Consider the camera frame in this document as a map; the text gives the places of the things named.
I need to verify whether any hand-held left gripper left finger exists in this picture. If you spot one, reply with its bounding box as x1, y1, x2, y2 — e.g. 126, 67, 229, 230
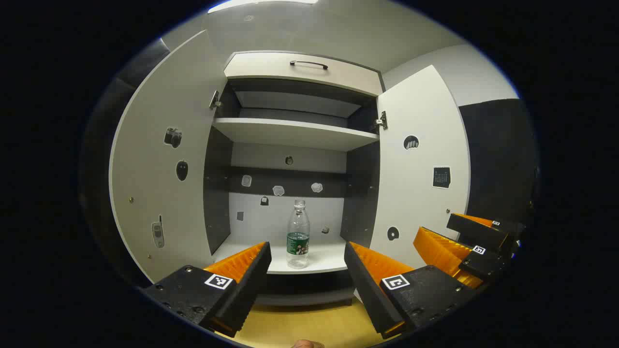
140, 241, 272, 338

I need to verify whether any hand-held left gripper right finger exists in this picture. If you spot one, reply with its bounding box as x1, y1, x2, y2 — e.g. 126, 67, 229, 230
343, 241, 484, 340

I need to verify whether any clear plastic bottle green label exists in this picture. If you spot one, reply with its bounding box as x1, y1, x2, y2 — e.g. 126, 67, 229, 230
286, 200, 311, 269

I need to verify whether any white and grey cabinet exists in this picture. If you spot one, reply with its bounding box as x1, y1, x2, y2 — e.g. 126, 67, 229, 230
203, 51, 386, 307

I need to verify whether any white cabinet shelf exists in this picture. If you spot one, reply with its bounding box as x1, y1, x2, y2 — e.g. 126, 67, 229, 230
212, 117, 380, 152

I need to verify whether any white cabinet drawer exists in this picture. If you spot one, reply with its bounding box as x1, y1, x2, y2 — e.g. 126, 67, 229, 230
223, 51, 385, 97

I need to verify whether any ceiling light panel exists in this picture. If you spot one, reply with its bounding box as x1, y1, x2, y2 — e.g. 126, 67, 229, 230
208, 0, 320, 14

